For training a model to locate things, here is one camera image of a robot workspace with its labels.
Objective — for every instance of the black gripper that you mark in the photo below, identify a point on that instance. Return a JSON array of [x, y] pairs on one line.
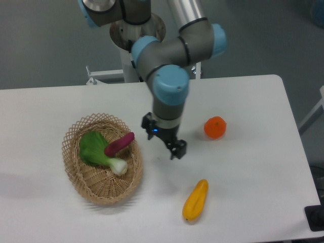
[[167, 131]]

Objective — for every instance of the purple sweet potato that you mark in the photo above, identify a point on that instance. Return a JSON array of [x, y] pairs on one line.
[[116, 146]]

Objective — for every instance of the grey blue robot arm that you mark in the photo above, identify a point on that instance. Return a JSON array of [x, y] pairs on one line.
[[161, 64]]

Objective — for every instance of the orange tangerine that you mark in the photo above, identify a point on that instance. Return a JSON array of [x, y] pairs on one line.
[[215, 127]]

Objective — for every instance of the green bok choy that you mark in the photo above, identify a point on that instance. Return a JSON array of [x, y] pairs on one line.
[[91, 152]]

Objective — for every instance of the yellow papaya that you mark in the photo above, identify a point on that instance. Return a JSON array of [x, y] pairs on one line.
[[195, 203]]

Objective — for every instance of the black device at table edge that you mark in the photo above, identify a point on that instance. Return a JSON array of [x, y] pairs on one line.
[[314, 215]]

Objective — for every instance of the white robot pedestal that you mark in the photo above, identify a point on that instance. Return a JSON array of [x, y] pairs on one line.
[[127, 63]]

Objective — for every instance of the white frame at right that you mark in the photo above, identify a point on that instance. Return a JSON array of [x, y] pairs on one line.
[[312, 116]]

